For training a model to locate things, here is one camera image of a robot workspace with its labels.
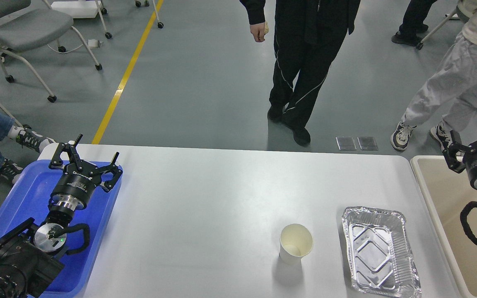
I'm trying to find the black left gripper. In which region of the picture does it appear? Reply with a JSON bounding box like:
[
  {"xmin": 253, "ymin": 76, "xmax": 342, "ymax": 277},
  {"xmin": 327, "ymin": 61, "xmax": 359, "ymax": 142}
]
[{"xmin": 48, "ymin": 134, "xmax": 123, "ymax": 208}]

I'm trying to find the white paper cup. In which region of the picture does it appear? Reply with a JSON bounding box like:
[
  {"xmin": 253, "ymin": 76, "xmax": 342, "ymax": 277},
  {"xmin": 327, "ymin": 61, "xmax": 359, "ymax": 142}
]
[{"xmin": 279, "ymin": 223, "xmax": 314, "ymax": 265}]

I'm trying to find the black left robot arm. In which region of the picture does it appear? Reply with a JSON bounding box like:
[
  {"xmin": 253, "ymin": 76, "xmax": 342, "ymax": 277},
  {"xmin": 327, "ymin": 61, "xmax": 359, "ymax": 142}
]
[{"xmin": 0, "ymin": 141, "xmax": 123, "ymax": 298}]

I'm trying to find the standing person's hand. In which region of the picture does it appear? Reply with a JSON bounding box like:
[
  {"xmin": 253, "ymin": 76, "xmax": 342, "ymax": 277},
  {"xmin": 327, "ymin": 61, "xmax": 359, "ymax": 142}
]
[{"xmin": 249, "ymin": 22, "xmax": 267, "ymax": 42}]

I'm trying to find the blue plastic tray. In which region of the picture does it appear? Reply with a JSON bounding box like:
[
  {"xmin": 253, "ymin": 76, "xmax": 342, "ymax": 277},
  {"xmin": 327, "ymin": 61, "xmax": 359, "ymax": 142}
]
[{"xmin": 0, "ymin": 160, "xmax": 122, "ymax": 298}]

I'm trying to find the person in grey trousers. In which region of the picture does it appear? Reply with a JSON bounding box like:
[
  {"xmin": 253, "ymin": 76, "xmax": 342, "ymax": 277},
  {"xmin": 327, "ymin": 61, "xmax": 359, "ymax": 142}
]
[{"xmin": 390, "ymin": 0, "xmax": 477, "ymax": 151}]

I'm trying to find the right floor outlet plate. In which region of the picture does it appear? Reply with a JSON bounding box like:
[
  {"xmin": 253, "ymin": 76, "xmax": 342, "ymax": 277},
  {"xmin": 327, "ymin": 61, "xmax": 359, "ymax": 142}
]
[{"xmin": 357, "ymin": 136, "xmax": 378, "ymax": 151}]

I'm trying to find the floor outlet plate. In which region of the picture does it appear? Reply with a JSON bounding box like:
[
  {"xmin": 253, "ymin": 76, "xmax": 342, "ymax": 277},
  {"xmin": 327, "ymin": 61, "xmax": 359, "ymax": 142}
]
[
  {"xmin": 335, "ymin": 137, "xmax": 357, "ymax": 151},
  {"xmin": 357, "ymin": 136, "xmax": 378, "ymax": 151}
]

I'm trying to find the beige plastic bin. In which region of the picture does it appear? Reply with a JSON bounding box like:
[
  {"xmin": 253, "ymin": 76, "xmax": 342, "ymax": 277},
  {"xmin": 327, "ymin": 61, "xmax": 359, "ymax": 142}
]
[{"xmin": 410, "ymin": 155, "xmax": 477, "ymax": 298}]

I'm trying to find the left floor outlet plate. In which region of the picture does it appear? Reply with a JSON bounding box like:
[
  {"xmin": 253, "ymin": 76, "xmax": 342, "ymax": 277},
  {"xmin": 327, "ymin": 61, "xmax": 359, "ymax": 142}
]
[{"xmin": 335, "ymin": 137, "xmax": 357, "ymax": 151}]

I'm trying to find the white power strip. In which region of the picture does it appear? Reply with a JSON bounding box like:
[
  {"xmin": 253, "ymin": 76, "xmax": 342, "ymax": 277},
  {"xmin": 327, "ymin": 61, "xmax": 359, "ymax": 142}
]
[{"xmin": 87, "ymin": 39, "xmax": 102, "ymax": 48}]

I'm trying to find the person with black shoes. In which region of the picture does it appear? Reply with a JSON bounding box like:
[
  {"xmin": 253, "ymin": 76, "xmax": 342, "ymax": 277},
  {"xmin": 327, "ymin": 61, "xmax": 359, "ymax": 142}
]
[{"xmin": 391, "ymin": 0, "xmax": 435, "ymax": 47}]

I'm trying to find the aluminium foil tray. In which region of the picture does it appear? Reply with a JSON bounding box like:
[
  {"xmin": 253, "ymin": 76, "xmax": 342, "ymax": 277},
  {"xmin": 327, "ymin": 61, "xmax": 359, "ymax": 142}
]
[{"xmin": 341, "ymin": 206, "xmax": 422, "ymax": 298}]

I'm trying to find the grey office chair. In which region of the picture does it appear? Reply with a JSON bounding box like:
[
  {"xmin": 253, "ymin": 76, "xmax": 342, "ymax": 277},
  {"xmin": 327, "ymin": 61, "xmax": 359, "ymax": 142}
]
[{"xmin": 0, "ymin": 0, "xmax": 102, "ymax": 103}]

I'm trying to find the person in black clothes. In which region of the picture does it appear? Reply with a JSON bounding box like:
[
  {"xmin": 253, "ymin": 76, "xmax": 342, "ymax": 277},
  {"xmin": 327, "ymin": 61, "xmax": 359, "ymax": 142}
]
[{"xmin": 240, "ymin": 0, "xmax": 361, "ymax": 147}]

